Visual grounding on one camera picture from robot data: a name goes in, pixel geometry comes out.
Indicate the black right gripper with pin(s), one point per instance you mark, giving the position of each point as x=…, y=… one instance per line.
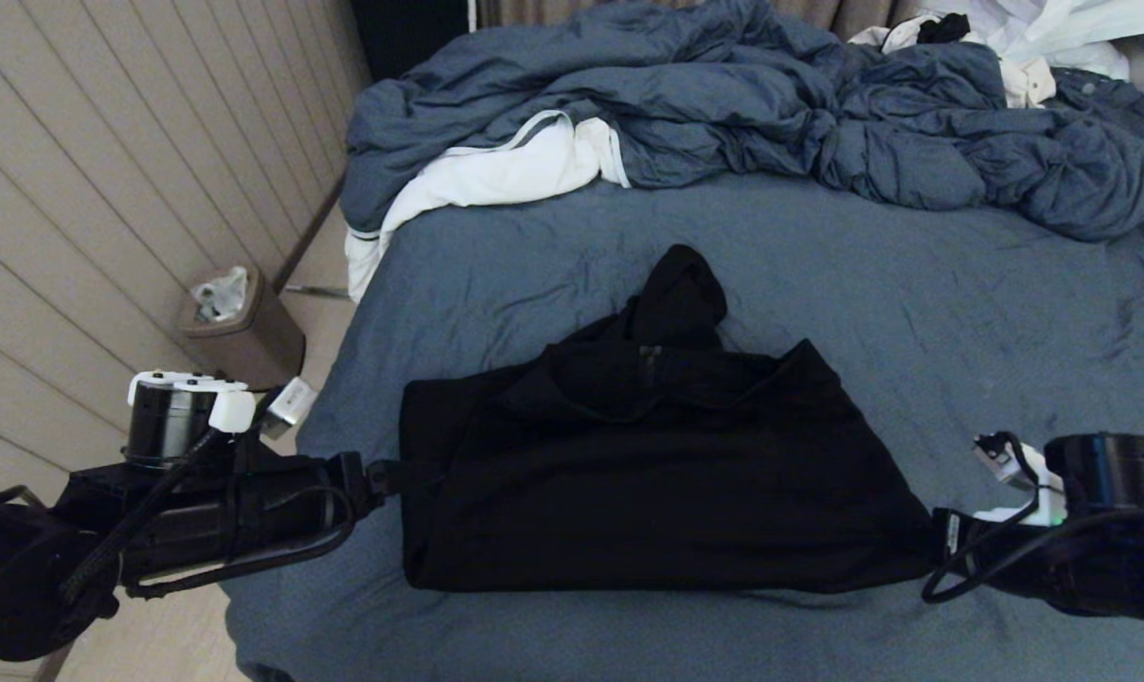
x=1055, y=559

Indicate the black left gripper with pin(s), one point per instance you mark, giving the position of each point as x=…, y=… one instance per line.
x=222, y=511

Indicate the black zip hoodie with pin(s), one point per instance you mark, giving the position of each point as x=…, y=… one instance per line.
x=648, y=493

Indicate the white clothes pile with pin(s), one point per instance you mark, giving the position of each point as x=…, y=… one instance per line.
x=984, y=14

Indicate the brown trash bin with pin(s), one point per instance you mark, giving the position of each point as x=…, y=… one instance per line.
x=259, y=341

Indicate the grey metal rod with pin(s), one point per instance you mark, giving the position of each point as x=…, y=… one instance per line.
x=316, y=288

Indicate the white plastic bin liner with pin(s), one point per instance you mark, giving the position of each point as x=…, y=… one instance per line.
x=220, y=296

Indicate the blue bed sheet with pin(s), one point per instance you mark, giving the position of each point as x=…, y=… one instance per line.
x=913, y=303

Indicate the black furniture piece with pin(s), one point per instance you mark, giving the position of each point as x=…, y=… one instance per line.
x=411, y=28

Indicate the blue denim garment with buttons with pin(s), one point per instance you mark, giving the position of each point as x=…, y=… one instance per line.
x=1112, y=95

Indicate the cream garment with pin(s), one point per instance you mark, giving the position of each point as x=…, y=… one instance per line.
x=1031, y=85

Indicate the rumpled blue duvet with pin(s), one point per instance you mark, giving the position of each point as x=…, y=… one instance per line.
x=723, y=95

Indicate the small black garment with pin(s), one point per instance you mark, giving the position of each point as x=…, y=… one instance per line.
x=946, y=26

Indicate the beige curtain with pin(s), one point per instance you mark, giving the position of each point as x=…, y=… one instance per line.
x=847, y=14

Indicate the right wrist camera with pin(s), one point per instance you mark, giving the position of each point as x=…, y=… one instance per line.
x=1093, y=478

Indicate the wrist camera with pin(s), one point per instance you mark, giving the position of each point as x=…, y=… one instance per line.
x=1093, y=478
x=188, y=417

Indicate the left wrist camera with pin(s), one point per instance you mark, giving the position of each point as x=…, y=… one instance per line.
x=188, y=417

